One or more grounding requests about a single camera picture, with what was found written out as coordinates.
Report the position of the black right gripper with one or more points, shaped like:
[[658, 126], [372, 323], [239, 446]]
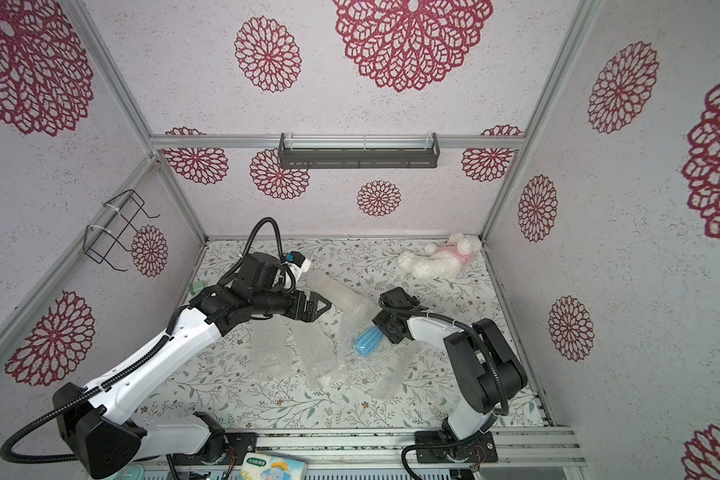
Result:
[[387, 322]]

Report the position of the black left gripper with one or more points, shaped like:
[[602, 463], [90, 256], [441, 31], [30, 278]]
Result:
[[310, 314]]

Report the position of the blue vase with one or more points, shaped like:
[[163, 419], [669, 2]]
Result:
[[368, 341]]

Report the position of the bubble wrap around vase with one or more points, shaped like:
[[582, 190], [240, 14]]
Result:
[[329, 360]]

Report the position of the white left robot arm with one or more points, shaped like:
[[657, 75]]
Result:
[[97, 421]]

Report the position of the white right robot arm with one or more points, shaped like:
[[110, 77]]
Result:
[[488, 373]]

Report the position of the loose bubble wrap sheet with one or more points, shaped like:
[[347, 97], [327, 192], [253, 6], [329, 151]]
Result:
[[270, 356]]

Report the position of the white plush dog pink shirt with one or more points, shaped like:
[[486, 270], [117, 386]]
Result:
[[447, 260]]

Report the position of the green small box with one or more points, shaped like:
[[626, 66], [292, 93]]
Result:
[[196, 287]]

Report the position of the tissue pack with cartoon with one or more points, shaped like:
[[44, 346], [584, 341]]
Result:
[[267, 467]]

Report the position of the teal bottle cap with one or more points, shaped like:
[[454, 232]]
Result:
[[131, 472]]

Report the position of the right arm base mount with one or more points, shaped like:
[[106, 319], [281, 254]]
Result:
[[434, 448]]

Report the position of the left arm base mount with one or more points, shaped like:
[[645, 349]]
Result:
[[227, 449]]

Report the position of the black wall shelf rack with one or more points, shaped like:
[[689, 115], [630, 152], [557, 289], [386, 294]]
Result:
[[363, 152]]

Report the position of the black wire wall basket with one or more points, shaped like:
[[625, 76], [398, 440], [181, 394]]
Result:
[[102, 238]]

